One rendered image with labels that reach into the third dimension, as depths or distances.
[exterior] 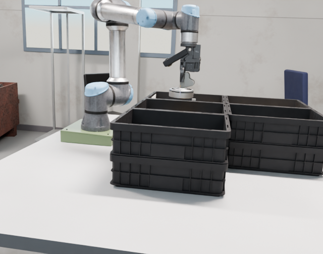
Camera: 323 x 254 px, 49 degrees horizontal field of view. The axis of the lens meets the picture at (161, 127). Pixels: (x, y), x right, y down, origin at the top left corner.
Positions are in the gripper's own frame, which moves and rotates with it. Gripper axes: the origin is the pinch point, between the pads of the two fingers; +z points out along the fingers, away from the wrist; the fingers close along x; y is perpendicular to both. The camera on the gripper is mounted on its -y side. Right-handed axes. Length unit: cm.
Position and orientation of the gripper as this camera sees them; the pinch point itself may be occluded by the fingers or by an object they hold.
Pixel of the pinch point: (181, 90)
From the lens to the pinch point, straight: 153.8
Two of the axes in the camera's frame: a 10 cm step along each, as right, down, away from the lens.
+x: 1.5, -1.9, 9.7
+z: -0.4, 9.8, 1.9
